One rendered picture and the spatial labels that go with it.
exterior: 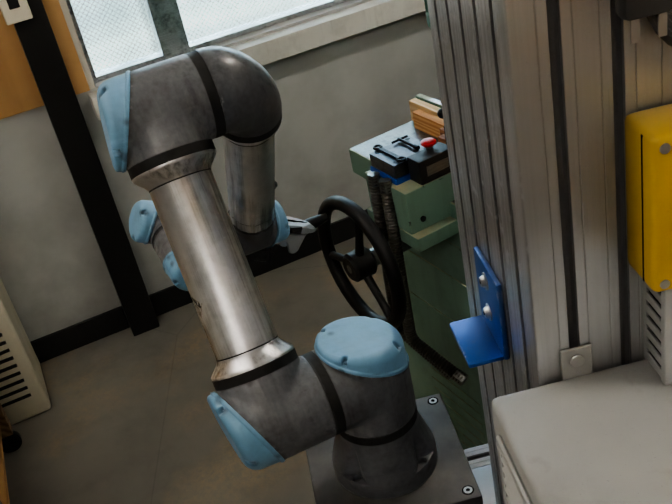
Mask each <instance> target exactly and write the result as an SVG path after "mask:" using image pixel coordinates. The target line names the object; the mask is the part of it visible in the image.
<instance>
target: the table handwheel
mask: <svg viewBox="0 0 672 504"><path fill-rule="evenodd" d="M334 210H339V211H342V212H343V213H345V214H346V215H348V216H349V217H350V218H351V219H352V220H353V221H354V227H355V250H353V251H351V252H349V253H347V254H345V255H344V254H341V253H338V252H336V249H335V246H334V242H333V238H332V232H331V215H332V212H333V211H334ZM323 213H326V214H327V215H328V218H329V220H328V221H326V222H325V223H323V224H322V225H321V226H319V227H317V230H318V237H319V242H320V246H321V249H322V252H323V255H324V258H325V261H326V263H327V266H328V268H329V270H330V273H331V275H332V277H333V279H334V281H335V283H336V284H337V286H338V288H339V290H340V291H341V293H342V294H343V296H344V298H345V299H346V300H347V302H348V303H349V304H350V306H351V307H352V308H353V310H354V311H355V312H356V313H357V314H358V315H359V316H365V317H369V318H377V319H380V320H383V321H385V322H387V323H389V324H391V325H392V326H393V327H395V328H396V329H397V328H398V327H399V326H400V325H401V324H402V322H403V321H404V318H405V315H406V308H407V298H406V290H405V285H404V281H403V278H402V274H401V271H400V268H399V266H398V263H397V261H396V258H395V256H394V254H393V252H392V250H391V248H390V246H389V245H390V244H389V241H388V242H387V240H386V239H385V237H384V235H383V234H382V232H381V231H380V229H379V228H378V226H377V225H376V223H375V222H374V221H373V220H372V218H371V217H370V216H369V215H368V214H367V213H366V212H365V211H364V210H363V209H362V208H361V207H360V206H359V205H358V204H356V203H355V202H354V201H352V200H350V199H349V198H346V197H344V196H339V195H334V196H330V197H328V198H326V199H325V200H324V201H323V202H322V203H321V205H320V207H319V210H318V215H320V214H323ZM363 233H364V234H365V235H366V237H367V238H368V240H369V241H370V243H371V245H372V246H373V248H371V249H368V248H366V247H364V242H363ZM401 243H402V245H401V246H402V249H403V251H402V252H405V251H407V250H409V249H411V248H413V247H411V246H409V245H408V244H406V243H405V242H403V241H401ZM341 262H343V267H344V269H345V271H344V269H343V267H342V265H341ZM379 264H382V267H383V269H384V272H385V274H386V277H387V280H388V284H389V288H390V293H391V300H392V310H391V308H390V306H389V305H388V303H387V302H386V300H385V298H384V297H383V295H382V293H381V291H380V289H379V288H378V286H377V284H376V282H375V280H374V278H373V277H372V275H373V274H375V273H376V271H377V265H379ZM345 272H346V273H347V275H348V276H349V278H350V279H352V280H353V281H356V282H359V281H361V280H363V279H364V281H365V283H366V284H367V286H368V287H369V289H370V291H371V292H372V294H373V296H374V297H375V299H376V301H377V302H378V304H379V306H380V308H381V309H382V311H383V313H384V315H385V317H383V316H381V315H379V314H377V313H376V312H375V311H374V310H372V309H371V308H370V307H369V306H368V305H367V304H366V303H365V302H364V300H363V299H362V298H361V297H360V295H359V294H358V293H357V291H356V290H355V288H354V287H353V285H352V284H351V282H350V280H349V279H348V277H347V275H346V273H345Z"/></svg>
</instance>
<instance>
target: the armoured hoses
mask: <svg viewBox="0 0 672 504"><path fill-rule="evenodd" d="M379 179H380V173H379V172H376V171H373V172H369V173H368V174H367V180H368V186H369V188H370V195H371V201H372V202H371V203H372V207H373V208H372V209H373V215H374V221H375V223H376V225H377V226H378V228H379V229H380V231H381V232H382V234H383V235H384V237H385V239H386V240H387V242H388V241H389V244H390V245H389V246H390V248H391V250H392V252H393V254H394V256H395V258H396V261H397V263H398V266H399V268H400V271H401V274H402V278H403V281H404V285H405V290H406V298H407V308H406V315H405V318H404V321H403V322H402V324H401V325H400V326H399V327H398V328H397V330H398V332H399V333H400V334H401V336H402V339H403V341H404V342H406V344H408V345H409V346H410V347H411V348H413V350H415V351H416V352H417V353H418V354H420V356H422V358H425V360H427V362H429V363H430V364H432V366H434V368H436V369H437V370H439V372H440V373H441V374H442V375H443V376H444V377H445V378H447V379H448V380H450V379H452V380H453V381H455V382H456V383H457V384H458V385H460V386H461V385H463V384H464V383H465V382H466V380H467V379H468V375H467V374H465V373H464V372H463V371H462V370H460V369H458V368H456V366H454V365H453V364H451V362H448V360H446V358H443V356H441V354H438V352H436V350H433V348H431V346H428V344H426V342H424V341H423V340H421V339H419V337H418V335H417V333H416V329H415V323H414V317H413V312H412V306H411V298H410V292H409V287H408V281H407V275H406V269H405V268H406V267H405V261H404V258H403V257H404V255H403V252H402V251H403V249H402V246H401V245H402V243H401V240H400V239H401V238H400V234H399V233H400V232H399V228H398V227H399V226H398V223H397V217H396V211H395V208H394V202H393V199H392V198H393V197H392V192H391V187H392V181H391V178H383V179H380V180H379ZM382 270H383V271H382V272H383V279H384V284H385V290H386V295H387V296H386V298H387V303H388V305H389V306H390V308H391V310H392V300H391V293H390V288H389V284H388V280H387V277H386V274H385V272H384V269H383V267H382Z"/></svg>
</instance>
